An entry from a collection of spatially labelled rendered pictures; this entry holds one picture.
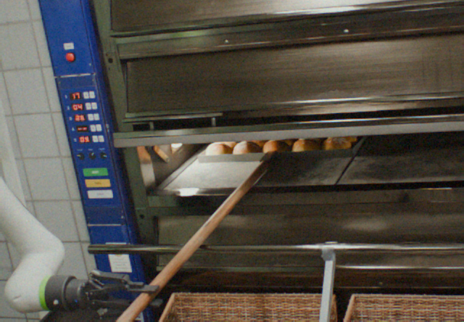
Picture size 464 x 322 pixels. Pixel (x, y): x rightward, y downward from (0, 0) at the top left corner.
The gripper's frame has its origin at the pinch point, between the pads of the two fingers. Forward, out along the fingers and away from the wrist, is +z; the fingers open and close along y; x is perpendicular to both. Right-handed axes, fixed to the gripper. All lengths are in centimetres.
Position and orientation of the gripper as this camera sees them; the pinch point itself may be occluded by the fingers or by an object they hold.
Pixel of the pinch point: (146, 296)
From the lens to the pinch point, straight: 229.3
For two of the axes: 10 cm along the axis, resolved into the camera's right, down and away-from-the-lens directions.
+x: -3.3, 3.2, -8.9
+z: 9.3, -0.4, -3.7
